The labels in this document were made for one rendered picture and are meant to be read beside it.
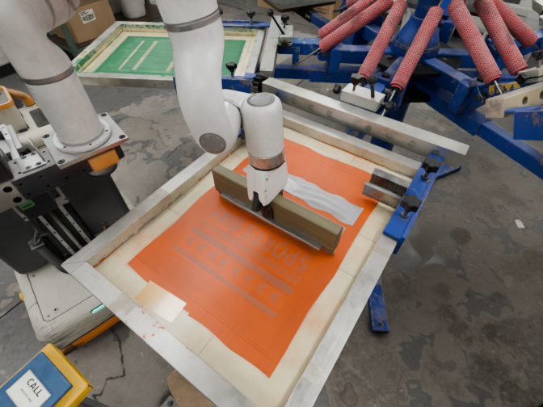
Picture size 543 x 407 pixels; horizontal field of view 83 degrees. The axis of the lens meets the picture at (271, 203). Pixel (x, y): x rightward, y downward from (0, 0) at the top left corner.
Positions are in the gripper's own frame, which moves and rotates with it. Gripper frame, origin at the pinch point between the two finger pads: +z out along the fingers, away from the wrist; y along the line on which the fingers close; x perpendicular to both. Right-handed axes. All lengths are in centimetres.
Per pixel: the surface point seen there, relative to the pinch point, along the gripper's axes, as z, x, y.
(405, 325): 105, 44, -42
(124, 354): 96, -62, 47
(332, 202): 5.7, 9.8, -14.0
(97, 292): 0.2, -17.4, 37.9
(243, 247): 5.3, -1.4, 10.6
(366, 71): -6, -5, -66
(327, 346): 3.6, 26.3, 20.5
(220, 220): 4.6, -11.4, 7.3
